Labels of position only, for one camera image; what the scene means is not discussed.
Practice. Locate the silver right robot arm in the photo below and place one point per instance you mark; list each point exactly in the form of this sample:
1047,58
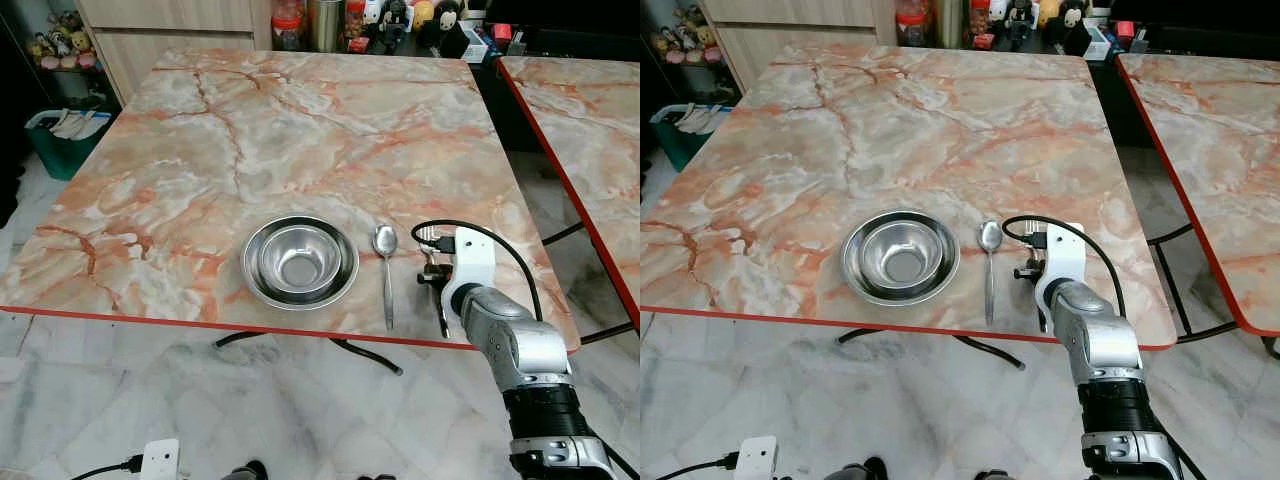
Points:
1100,340
520,345

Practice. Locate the steel spoon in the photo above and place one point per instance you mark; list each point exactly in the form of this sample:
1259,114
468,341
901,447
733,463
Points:
385,242
990,238

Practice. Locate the stainless steel bowl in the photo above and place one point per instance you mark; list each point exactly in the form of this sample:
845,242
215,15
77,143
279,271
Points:
903,258
300,262

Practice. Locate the small white box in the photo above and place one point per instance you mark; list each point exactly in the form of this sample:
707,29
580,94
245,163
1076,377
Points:
1098,42
475,44

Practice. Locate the small red box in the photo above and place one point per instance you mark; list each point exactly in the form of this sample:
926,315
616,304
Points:
502,34
1126,31

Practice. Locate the red snack jar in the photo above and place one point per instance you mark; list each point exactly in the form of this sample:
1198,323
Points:
980,25
356,28

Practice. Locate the black mouse figurine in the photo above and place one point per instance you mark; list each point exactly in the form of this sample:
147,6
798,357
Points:
398,22
1021,18

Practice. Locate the black robot left leg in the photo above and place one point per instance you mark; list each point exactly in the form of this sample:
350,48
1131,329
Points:
245,472
865,470

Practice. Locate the yellow figurine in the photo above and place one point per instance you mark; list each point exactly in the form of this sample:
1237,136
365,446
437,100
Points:
1050,12
424,12

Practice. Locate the steel tumbler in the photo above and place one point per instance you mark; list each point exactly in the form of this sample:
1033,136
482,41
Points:
951,22
326,25

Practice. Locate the red lid plastic jar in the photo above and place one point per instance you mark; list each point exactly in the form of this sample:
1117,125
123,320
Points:
914,24
288,28

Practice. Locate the green plastic bin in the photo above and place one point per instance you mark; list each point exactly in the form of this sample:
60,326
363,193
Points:
685,148
65,155

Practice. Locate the light wooden cabinet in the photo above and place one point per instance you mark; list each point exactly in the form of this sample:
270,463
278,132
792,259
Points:
800,45
180,50

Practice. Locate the pile of small plush toys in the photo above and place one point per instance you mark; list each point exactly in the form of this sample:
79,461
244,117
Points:
65,42
688,38

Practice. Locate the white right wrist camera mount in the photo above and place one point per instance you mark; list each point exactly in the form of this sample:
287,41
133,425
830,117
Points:
472,262
1062,255

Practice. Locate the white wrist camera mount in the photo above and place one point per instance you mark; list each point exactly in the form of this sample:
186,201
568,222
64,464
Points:
1062,255
161,460
757,458
472,262

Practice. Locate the black folding table leg frame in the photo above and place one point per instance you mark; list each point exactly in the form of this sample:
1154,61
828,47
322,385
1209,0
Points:
565,234
1177,290
990,354
370,357

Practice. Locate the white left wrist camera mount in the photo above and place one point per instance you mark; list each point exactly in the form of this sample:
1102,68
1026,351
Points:
757,458
161,460

